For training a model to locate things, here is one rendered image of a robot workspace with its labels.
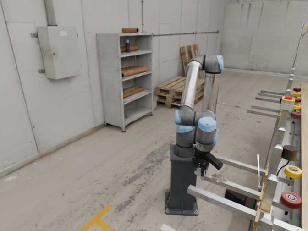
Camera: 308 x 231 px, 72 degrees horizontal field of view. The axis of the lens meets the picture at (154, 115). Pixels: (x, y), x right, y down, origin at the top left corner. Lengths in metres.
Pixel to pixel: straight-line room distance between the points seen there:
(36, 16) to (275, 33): 7.46
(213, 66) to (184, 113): 0.53
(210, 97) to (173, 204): 1.08
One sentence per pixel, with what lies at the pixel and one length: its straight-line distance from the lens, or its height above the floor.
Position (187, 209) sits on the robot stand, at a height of 0.04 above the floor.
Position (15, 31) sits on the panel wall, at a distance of 2.90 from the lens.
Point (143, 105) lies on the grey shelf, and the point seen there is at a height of 0.18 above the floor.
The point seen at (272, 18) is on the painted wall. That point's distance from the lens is 8.79.
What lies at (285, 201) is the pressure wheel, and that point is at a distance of 1.22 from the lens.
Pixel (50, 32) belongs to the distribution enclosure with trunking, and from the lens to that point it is 2.82.
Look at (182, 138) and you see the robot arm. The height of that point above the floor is 0.78.
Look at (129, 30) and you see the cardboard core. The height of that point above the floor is 1.60.
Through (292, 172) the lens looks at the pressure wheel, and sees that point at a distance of 1.42.
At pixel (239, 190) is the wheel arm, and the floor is 0.85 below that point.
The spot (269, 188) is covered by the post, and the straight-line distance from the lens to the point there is 0.95.
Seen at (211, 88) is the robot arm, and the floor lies 1.22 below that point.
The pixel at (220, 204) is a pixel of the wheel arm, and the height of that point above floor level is 0.95.
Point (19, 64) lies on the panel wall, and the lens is 2.91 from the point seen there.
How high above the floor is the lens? 1.64
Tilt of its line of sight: 23 degrees down
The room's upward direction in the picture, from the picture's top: straight up
